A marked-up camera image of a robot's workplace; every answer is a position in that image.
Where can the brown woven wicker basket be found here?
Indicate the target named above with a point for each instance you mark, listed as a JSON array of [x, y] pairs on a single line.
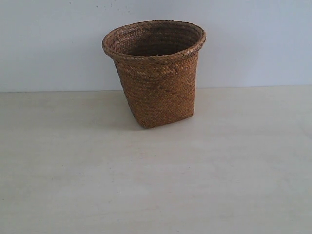
[[156, 62]]

